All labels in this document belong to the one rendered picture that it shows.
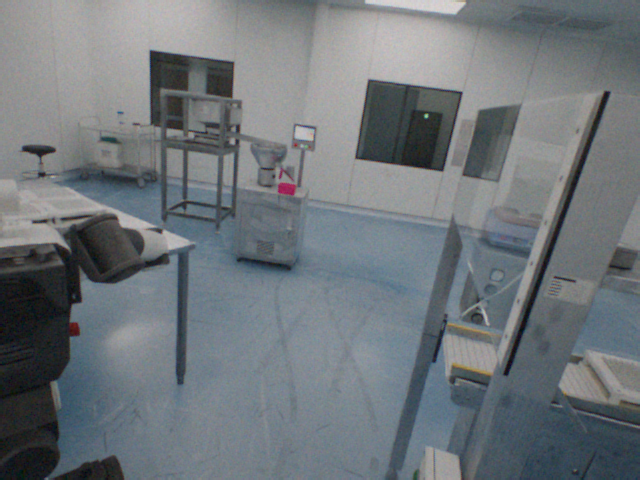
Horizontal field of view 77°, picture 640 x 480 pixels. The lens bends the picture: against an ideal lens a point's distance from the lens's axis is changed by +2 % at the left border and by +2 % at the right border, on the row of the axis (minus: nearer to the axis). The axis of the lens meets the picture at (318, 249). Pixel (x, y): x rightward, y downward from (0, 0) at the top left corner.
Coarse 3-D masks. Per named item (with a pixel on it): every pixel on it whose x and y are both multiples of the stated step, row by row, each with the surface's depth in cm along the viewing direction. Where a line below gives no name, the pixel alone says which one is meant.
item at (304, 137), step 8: (296, 128) 384; (304, 128) 383; (312, 128) 383; (296, 136) 387; (304, 136) 386; (312, 136) 385; (296, 144) 387; (304, 144) 389; (312, 144) 388; (304, 152) 395
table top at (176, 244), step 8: (24, 184) 254; (32, 184) 256; (40, 184) 259; (48, 184) 261; (56, 184) 263; (112, 208) 232; (120, 216) 222; (128, 216) 224; (128, 224) 212; (136, 224) 213; (144, 224) 215; (168, 232) 208; (64, 240) 182; (168, 240) 198; (176, 240) 199; (184, 240) 201; (168, 248) 188; (176, 248) 191; (184, 248) 195; (192, 248) 199
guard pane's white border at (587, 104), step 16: (592, 96) 42; (576, 128) 44; (576, 144) 43; (560, 176) 46; (560, 192) 45; (544, 224) 47; (544, 240) 47; (528, 272) 50; (528, 288) 49; (512, 320) 52
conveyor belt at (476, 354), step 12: (444, 336) 154; (456, 336) 152; (444, 348) 146; (456, 348) 144; (468, 348) 145; (480, 348) 146; (492, 348) 148; (444, 360) 141; (456, 360) 137; (468, 360) 138; (480, 360) 139; (492, 360) 140; (564, 372) 139; (576, 372) 140; (564, 384) 132; (576, 384) 133; (588, 384) 134; (588, 396) 128
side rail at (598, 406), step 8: (456, 368) 127; (464, 376) 128; (472, 376) 127; (480, 376) 126; (488, 376) 126; (552, 400) 123; (568, 400) 122; (576, 400) 121; (584, 400) 120; (592, 400) 120; (584, 408) 121; (592, 408) 121; (600, 408) 120; (608, 408) 119; (616, 408) 119; (624, 408) 119; (616, 416) 119; (624, 416) 119; (632, 416) 118
